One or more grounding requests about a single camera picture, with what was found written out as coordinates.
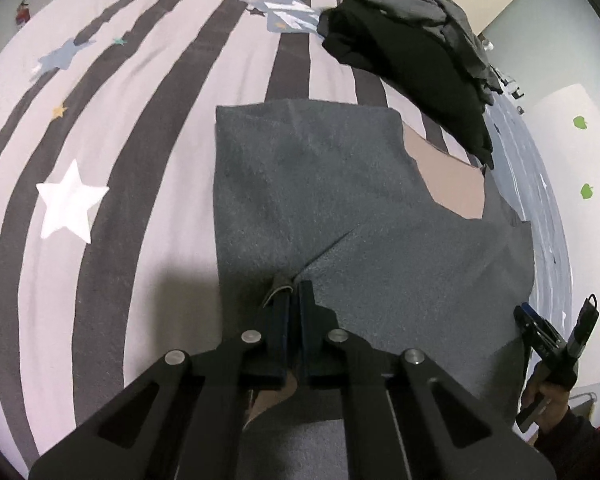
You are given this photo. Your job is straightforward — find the dark grey garment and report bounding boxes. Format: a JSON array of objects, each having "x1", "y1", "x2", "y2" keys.
[{"x1": 340, "y1": 0, "x2": 504, "y2": 107}]

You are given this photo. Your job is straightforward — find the grey sweatshirt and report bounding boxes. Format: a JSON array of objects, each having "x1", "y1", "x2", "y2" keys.
[{"x1": 214, "y1": 99, "x2": 535, "y2": 480}]

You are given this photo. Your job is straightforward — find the person's right forearm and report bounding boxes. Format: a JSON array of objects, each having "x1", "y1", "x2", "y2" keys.
[{"x1": 530, "y1": 405, "x2": 600, "y2": 467}]

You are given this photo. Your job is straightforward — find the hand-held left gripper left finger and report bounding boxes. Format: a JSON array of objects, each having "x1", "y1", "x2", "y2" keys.
[{"x1": 29, "y1": 285, "x2": 295, "y2": 480}]

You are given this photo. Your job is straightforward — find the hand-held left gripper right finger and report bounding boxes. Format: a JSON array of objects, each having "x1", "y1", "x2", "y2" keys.
[{"x1": 297, "y1": 281, "x2": 556, "y2": 480}]

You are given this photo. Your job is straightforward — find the striped star bed sheet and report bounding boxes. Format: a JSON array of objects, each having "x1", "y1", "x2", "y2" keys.
[{"x1": 0, "y1": 0, "x2": 577, "y2": 467}]

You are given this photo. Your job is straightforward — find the person's right hand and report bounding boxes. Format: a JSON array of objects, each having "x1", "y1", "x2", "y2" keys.
[{"x1": 532, "y1": 385, "x2": 575, "y2": 430}]

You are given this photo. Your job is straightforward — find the black garment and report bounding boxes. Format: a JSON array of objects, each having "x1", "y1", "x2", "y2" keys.
[{"x1": 320, "y1": 0, "x2": 495, "y2": 169}]

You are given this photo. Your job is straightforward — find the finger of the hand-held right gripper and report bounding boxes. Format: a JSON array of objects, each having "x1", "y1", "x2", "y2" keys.
[
  {"x1": 514, "y1": 304, "x2": 563, "y2": 351},
  {"x1": 567, "y1": 296, "x2": 600, "y2": 356}
]

